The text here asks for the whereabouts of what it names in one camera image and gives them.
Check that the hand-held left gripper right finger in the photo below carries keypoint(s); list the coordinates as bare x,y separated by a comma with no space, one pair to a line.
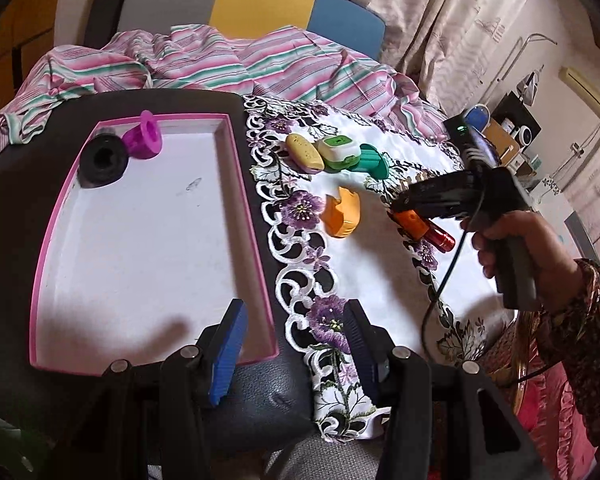
361,355

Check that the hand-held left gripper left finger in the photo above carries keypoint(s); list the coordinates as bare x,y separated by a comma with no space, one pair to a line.
227,355

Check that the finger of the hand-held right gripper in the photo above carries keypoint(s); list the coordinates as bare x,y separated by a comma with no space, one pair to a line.
412,199

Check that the orange holed block toy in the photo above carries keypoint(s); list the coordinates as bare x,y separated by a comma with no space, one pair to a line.
412,222

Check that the yellow-orange cheese wedge toy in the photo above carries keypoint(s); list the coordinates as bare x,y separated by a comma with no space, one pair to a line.
342,217

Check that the green and white plastic toy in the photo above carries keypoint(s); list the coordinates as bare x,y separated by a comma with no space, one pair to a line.
337,152

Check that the pink rimmed white tray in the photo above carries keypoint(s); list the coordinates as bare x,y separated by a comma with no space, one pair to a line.
145,240

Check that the person's right forearm floral sleeve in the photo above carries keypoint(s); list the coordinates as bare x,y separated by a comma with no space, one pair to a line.
580,340

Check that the person's right hand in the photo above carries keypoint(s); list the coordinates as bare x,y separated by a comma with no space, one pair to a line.
545,255

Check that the teal green plastic toy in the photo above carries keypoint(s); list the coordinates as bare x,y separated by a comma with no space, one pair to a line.
375,162

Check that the white embroidered floral cloth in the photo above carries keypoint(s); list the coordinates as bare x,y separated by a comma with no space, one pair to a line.
380,270

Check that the blue round container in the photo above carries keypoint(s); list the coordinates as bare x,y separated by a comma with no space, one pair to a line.
476,116

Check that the grey fabric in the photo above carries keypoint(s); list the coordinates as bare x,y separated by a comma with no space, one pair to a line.
330,460

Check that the yellow oval plastic toy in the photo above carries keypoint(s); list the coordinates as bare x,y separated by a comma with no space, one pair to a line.
305,152

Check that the metal pipe rack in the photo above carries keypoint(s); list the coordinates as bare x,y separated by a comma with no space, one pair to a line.
542,36

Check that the beige patterned curtain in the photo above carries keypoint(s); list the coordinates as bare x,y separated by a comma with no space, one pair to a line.
430,20

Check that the pink green striped cloth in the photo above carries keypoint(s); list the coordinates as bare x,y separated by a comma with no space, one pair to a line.
280,65

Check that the black round plastic part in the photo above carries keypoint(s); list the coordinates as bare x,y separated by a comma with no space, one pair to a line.
117,170

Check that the green plant leaf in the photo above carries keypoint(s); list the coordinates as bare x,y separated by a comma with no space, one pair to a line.
5,452

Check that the grey yellow blue chair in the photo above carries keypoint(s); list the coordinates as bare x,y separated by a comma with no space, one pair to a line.
265,5

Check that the orange wooden cabinet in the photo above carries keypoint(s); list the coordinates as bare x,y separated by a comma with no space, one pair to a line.
10,45

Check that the wall air conditioner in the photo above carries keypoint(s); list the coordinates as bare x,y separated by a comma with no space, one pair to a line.
585,91

